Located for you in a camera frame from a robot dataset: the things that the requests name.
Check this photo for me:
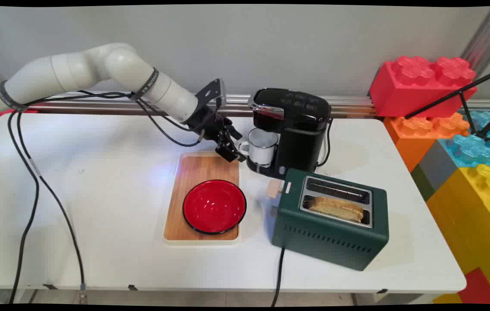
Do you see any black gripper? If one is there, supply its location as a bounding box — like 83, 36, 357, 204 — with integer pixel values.
187, 104, 247, 163

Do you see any white enamel mug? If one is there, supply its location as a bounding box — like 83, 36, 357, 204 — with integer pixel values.
239, 128, 279, 168

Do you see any wooden tray with cream rim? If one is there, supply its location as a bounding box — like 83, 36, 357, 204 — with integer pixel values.
162, 151, 242, 247

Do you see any wooden toaster lever knob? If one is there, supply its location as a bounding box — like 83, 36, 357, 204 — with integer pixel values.
266, 179, 284, 200

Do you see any red bowl with black rim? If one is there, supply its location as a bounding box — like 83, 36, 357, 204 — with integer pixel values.
182, 179, 247, 235

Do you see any black coffee machine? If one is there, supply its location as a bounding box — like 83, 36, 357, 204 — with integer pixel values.
247, 88, 333, 180

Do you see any slice of toast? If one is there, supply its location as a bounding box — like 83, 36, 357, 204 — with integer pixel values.
307, 196, 366, 224

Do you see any green two-slot toaster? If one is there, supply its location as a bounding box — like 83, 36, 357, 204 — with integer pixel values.
271, 168, 390, 272

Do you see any big orange toy block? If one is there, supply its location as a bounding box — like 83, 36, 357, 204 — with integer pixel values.
383, 113, 472, 174

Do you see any big dark green toy block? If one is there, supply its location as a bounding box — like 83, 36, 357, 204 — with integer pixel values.
411, 164, 436, 202

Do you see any big red toy block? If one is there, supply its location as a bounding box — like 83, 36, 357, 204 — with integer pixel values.
369, 56, 479, 119

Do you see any big grey toy block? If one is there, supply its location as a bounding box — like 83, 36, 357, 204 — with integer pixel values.
417, 140, 460, 193

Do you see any black tripod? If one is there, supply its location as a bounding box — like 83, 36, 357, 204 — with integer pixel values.
404, 64, 490, 143

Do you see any big blue toy block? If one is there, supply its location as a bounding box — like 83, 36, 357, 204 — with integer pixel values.
438, 110, 490, 169

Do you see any big yellow toy block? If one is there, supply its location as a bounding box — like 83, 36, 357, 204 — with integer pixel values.
426, 163, 490, 305

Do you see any flat red toy block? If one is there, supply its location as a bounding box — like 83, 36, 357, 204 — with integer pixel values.
458, 267, 490, 305

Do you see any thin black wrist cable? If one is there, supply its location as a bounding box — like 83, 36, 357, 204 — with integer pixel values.
25, 90, 205, 148

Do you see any black coffee machine cable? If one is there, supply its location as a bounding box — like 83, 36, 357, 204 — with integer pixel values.
317, 118, 334, 168

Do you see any grey velcro strap on forearm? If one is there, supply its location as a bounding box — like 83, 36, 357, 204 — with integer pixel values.
130, 68, 160, 103

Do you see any aluminium rail along wall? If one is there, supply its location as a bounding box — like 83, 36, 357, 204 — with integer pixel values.
29, 91, 490, 119

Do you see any black toaster power cable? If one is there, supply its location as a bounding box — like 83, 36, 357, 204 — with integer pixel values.
270, 247, 287, 308

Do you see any black cable with grey sleeve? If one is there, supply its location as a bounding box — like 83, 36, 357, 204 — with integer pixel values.
16, 111, 88, 304

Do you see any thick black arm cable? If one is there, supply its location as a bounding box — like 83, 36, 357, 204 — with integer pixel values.
7, 110, 41, 304

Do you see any grey velcro strap on upper arm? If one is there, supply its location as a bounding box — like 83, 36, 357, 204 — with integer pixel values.
0, 80, 29, 113

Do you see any aluminium corner post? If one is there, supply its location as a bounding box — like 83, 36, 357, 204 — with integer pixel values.
460, 6, 490, 79

